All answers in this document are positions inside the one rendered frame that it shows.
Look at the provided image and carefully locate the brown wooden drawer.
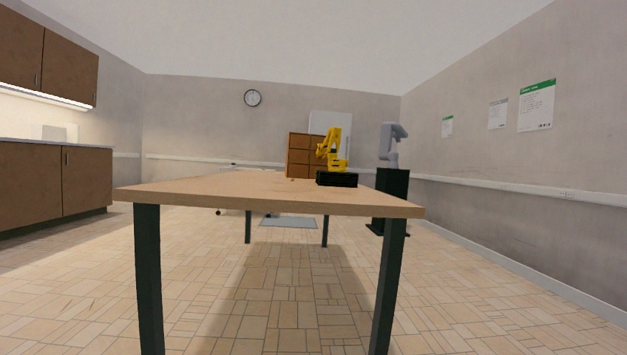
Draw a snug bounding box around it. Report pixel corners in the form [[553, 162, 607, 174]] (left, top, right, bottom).
[[288, 163, 308, 178], [289, 134, 310, 149], [311, 136, 326, 149], [309, 150, 328, 165], [308, 165, 328, 178], [288, 149, 309, 163]]

